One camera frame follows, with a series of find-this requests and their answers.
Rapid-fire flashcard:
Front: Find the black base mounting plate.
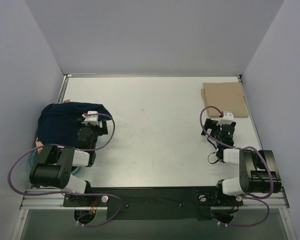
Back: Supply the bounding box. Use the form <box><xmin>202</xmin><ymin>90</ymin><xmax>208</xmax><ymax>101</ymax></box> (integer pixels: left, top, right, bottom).
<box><xmin>63</xmin><ymin>186</ymin><xmax>243</xmax><ymax>221</ymax></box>

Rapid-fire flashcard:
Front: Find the navy blue t-shirt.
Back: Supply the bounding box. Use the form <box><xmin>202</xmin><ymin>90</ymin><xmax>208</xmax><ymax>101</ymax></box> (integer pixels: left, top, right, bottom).
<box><xmin>37</xmin><ymin>102</ymin><xmax>111</xmax><ymax>147</ymax></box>

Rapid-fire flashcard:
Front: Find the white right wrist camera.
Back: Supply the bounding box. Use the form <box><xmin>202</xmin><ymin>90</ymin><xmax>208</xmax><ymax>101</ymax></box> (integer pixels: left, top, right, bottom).
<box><xmin>217</xmin><ymin>111</ymin><xmax>234</xmax><ymax>126</ymax></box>

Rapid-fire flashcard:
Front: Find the folded tan t-shirt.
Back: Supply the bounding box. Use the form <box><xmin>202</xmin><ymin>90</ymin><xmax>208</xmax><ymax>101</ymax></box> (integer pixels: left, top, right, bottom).
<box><xmin>201</xmin><ymin>82</ymin><xmax>249</xmax><ymax>118</ymax></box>

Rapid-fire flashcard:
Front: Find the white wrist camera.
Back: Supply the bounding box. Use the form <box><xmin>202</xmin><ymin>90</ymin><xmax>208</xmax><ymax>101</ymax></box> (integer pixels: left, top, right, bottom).
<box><xmin>82</xmin><ymin>110</ymin><xmax>99</xmax><ymax>126</ymax></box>
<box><xmin>217</xmin><ymin>111</ymin><xmax>234</xmax><ymax>126</ymax></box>

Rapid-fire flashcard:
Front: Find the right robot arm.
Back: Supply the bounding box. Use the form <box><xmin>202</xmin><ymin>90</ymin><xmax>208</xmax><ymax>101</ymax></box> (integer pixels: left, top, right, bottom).
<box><xmin>201</xmin><ymin>118</ymin><xmax>282</xmax><ymax>205</ymax></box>

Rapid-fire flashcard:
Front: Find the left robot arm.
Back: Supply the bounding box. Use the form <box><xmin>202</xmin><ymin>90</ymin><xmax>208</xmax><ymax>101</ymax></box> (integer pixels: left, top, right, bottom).
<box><xmin>29</xmin><ymin>120</ymin><xmax>108</xmax><ymax>206</ymax></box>

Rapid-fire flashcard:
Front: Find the teal plastic basket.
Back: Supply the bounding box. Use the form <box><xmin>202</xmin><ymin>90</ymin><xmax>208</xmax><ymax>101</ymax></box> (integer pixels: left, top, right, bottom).
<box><xmin>29</xmin><ymin>148</ymin><xmax>81</xmax><ymax>175</ymax></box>

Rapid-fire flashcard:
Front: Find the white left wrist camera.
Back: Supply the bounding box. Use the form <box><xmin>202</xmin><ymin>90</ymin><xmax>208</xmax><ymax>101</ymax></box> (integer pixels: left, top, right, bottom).
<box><xmin>82</xmin><ymin>110</ymin><xmax>99</xmax><ymax>126</ymax></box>

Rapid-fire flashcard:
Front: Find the pink graphic t-shirt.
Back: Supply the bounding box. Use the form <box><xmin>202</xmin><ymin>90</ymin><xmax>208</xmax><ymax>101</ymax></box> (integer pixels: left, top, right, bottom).
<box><xmin>35</xmin><ymin>99</ymin><xmax>71</xmax><ymax>147</ymax></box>

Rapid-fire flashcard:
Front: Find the aluminium front rail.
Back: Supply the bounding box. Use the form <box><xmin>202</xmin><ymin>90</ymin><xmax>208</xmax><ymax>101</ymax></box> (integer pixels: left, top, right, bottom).
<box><xmin>20</xmin><ymin>188</ymin><xmax>290</xmax><ymax>210</ymax></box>

